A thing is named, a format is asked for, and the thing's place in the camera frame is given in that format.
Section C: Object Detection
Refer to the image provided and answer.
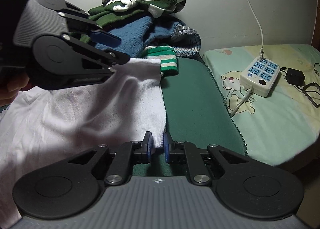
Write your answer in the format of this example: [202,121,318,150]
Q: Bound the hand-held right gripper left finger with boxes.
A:
[67,131,153,186]

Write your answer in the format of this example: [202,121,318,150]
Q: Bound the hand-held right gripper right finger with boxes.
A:
[163,132,251,186]

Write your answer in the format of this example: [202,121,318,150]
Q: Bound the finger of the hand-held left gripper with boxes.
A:
[59,3,122,44]
[49,34,131,91]

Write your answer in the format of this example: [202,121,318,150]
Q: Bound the white shirt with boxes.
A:
[0,57,167,229]

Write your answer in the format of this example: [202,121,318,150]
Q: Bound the person's left hand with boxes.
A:
[0,72,30,107]

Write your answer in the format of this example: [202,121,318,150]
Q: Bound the green blanket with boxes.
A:
[132,56,248,177]

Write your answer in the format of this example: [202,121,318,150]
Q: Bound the grey knit sweater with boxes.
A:
[172,24,202,57]

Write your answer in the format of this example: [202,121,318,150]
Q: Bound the cartoon printed bed sheet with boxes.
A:
[202,44,320,167]

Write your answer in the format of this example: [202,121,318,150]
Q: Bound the white power strip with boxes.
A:
[239,57,280,98]

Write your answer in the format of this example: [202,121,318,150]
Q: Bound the black power adapter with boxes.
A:
[286,67,306,86]

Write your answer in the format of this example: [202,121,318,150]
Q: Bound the white power strip cord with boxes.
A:
[229,86,253,119]

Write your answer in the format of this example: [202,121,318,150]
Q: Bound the white power cable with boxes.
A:
[238,0,266,61]

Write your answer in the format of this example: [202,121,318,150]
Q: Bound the black charger with cables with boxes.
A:
[279,62,320,107]

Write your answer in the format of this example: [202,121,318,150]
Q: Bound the wooden door frame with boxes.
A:
[311,0,320,51]

